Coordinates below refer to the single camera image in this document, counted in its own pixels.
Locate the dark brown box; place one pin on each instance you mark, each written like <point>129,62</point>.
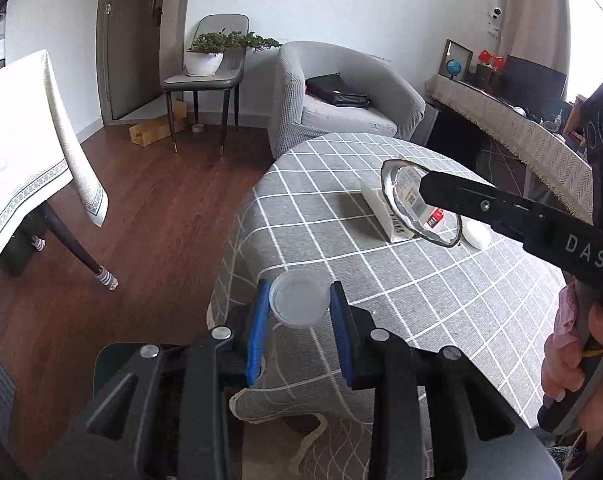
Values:
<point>487,79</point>

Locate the small red flag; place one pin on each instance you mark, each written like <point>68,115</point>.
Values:
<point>500,61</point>
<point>486,55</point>

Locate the grey door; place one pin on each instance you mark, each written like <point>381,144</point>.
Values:
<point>131,35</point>

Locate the cardboard box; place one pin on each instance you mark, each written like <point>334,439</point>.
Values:
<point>151,132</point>

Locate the black bag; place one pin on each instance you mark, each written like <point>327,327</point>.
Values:
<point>336,91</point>

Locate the table with white cloth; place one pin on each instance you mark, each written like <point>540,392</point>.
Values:
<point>21,150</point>

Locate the black table leg with sock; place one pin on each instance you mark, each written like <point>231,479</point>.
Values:
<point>71,240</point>
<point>38,242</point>

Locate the black monitor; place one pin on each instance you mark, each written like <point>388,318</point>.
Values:
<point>531,80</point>

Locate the person's right hand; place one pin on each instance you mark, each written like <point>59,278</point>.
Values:
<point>559,365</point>

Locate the black trash bin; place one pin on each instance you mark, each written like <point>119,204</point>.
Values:
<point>100,375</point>

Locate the wooden box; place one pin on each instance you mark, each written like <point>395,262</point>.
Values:
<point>574,120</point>

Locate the side desk with fringed cloth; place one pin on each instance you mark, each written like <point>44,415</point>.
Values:
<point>521,130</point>

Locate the small blue globe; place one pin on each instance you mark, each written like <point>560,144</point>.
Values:
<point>453,66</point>

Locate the foil rimmed film lid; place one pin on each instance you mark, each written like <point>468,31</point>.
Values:
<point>401,210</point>

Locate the grey chair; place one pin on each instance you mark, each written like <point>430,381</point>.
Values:
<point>201,80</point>

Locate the white security camera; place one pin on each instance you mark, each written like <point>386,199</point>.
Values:
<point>495,14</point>

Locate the potted plant in white pot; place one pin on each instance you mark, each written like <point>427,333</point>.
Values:
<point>204,62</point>

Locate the white paper carton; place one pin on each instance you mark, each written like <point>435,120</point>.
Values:
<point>381,205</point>

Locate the grey patterned panel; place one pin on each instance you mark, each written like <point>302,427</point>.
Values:
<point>501,160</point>

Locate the clear plastic cup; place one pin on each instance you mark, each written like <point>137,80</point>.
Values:
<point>299,300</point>

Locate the grey armchair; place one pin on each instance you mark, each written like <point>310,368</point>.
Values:
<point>291,110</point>

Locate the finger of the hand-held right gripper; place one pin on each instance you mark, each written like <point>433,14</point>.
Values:
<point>461,195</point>

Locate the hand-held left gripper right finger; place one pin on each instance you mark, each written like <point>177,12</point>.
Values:
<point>339,330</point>

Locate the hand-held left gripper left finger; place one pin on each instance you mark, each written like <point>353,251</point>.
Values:
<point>259,330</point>

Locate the dark grey board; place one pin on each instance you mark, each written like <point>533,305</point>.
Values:
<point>426,125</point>

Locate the white rounded object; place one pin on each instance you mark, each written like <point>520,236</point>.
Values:
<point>476,236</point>

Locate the beige curtain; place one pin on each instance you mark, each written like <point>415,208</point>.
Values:
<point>536,10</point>

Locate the wooden picture frame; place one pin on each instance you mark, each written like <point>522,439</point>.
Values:
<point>456,50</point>

